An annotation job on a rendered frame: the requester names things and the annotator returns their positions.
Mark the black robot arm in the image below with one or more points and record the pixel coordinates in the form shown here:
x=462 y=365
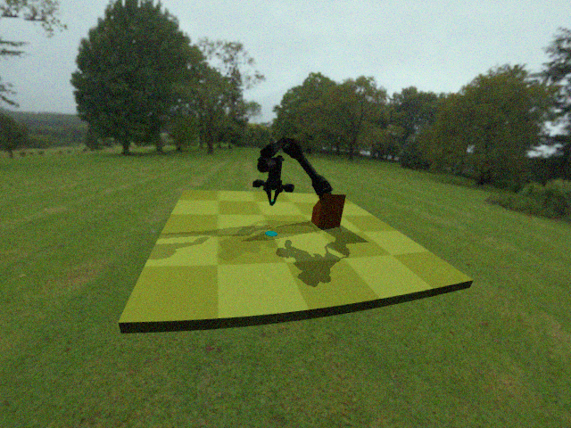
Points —
x=266 y=163

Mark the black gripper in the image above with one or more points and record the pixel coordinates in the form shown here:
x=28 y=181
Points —
x=287 y=187

